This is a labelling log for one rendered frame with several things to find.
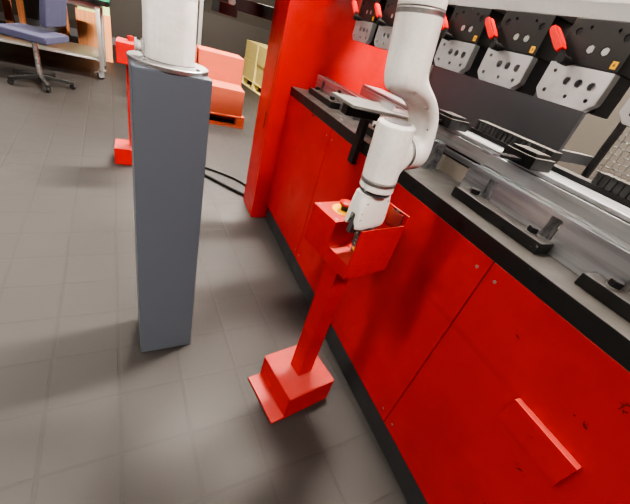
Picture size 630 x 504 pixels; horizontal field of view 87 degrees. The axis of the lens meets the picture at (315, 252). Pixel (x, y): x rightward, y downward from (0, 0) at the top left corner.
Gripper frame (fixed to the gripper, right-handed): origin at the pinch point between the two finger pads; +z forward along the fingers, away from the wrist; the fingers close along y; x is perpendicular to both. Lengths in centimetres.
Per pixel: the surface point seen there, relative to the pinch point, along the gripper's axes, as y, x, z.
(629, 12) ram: -38, 16, -58
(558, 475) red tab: -9, 61, 18
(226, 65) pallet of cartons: -104, -362, 25
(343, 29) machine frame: -76, -124, -40
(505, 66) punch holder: -41, -5, -44
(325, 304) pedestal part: 3.2, -2.3, 25.2
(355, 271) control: 3.1, 4.9, 5.9
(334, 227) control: 5.7, -4.5, -2.6
